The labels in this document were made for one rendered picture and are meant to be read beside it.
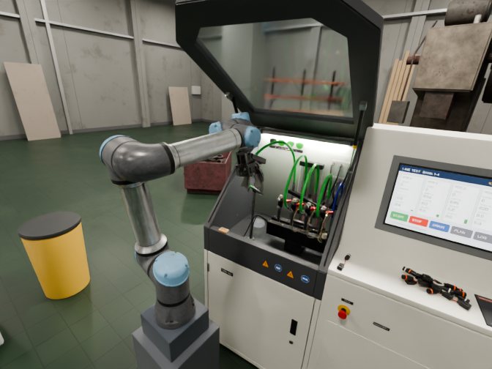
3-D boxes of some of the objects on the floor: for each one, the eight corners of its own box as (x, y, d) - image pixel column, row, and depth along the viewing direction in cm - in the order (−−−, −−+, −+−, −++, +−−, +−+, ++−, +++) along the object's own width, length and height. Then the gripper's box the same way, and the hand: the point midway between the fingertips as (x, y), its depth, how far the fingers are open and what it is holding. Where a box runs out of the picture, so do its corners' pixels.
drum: (86, 263, 243) (72, 206, 220) (101, 285, 219) (87, 223, 196) (35, 284, 216) (13, 222, 192) (45, 312, 191) (22, 244, 168)
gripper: (227, 151, 109) (235, 195, 115) (251, 150, 101) (258, 198, 107) (239, 147, 115) (246, 189, 121) (263, 146, 107) (269, 192, 113)
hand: (255, 189), depth 116 cm, fingers open, 7 cm apart
